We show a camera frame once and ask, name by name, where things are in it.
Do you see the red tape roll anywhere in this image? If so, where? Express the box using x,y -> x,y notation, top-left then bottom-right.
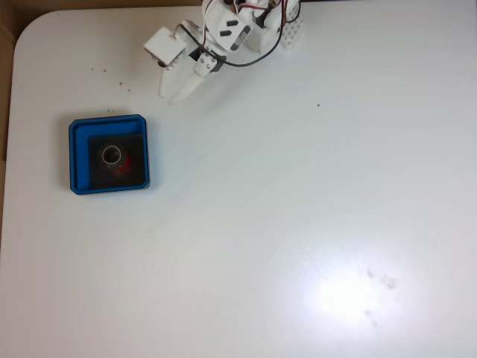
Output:
99,144 -> 133,176

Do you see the white perforated block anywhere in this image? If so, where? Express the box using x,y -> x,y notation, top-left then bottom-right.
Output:
279,16 -> 306,50

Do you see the black foam pad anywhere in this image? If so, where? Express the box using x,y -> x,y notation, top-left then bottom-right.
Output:
88,132 -> 147,189

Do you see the white camera box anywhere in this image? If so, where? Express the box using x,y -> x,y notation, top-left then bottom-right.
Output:
143,25 -> 187,69

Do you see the black cable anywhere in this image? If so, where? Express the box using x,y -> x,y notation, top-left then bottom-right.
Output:
184,0 -> 302,68

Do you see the blue square box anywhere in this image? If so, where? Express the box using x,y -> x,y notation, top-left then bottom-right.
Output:
68,113 -> 152,196

